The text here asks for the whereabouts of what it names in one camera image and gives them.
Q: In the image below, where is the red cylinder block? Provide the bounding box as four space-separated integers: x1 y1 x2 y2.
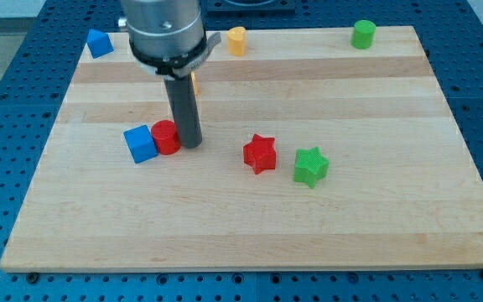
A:
151 120 181 155

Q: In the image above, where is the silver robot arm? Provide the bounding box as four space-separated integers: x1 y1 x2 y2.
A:
119 0 221 81

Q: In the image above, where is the wooden board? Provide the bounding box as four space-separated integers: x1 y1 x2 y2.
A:
0 26 483 273

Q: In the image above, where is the red star block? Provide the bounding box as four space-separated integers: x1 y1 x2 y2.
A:
242 133 277 174

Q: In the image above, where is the green star block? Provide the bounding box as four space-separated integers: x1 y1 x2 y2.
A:
293 147 330 189

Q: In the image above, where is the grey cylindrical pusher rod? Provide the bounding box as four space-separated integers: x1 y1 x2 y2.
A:
164 75 202 148

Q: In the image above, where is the orange block behind rod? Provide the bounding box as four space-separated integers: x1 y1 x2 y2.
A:
190 72 200 96

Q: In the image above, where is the blue cube block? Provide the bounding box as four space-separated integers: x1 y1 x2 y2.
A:
123 125 158 164

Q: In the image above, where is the yellow heart block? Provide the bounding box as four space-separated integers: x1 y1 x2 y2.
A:
226 26 247 57

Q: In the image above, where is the green cylinder block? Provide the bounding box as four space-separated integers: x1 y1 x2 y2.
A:
351 19 377 49

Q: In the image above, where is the blue triangular prism block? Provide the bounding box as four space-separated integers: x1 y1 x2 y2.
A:
86 29 114 59

